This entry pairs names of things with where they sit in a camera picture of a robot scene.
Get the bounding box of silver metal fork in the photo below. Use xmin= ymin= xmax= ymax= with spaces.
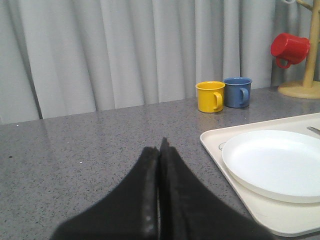
xmin=307 ymin=126 xmax=320 ymax=135

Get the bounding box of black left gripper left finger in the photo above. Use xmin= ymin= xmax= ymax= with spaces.
xmin=51 ymin=147 xmax=160 ymax=240

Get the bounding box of yellow enamel mug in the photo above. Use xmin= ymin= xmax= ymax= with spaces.
xmin=195 ymin=81 xmax=225 ymax=113

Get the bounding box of blue enamel mug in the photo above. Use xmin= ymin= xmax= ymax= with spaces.
xmin=223 ymin=77 xmax=252 ymax=109

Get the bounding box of grey pleated curtain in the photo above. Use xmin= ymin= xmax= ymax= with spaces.
xmin=0 ymin=0 xmax=312 ymax=124

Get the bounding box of wooden mug tree stand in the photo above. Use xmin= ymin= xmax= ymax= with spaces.
xmin=277 ymin=0 xmax=320 ymax=99

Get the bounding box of white round plate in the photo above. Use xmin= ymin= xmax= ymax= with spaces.
xmin=222 ymin=130 xmax=320 ymax=204

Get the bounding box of red enamel mug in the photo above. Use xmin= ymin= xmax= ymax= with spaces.
xmin=270 ymin=32 xmax=311 ymax=69

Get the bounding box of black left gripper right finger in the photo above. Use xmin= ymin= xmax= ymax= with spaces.
xmin=159 ymin=138 xmax=274 ymax=240

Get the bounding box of cream rabbit print tray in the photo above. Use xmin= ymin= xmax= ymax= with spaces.
xmin=200 ymin=113 xmax=320 ymax=237

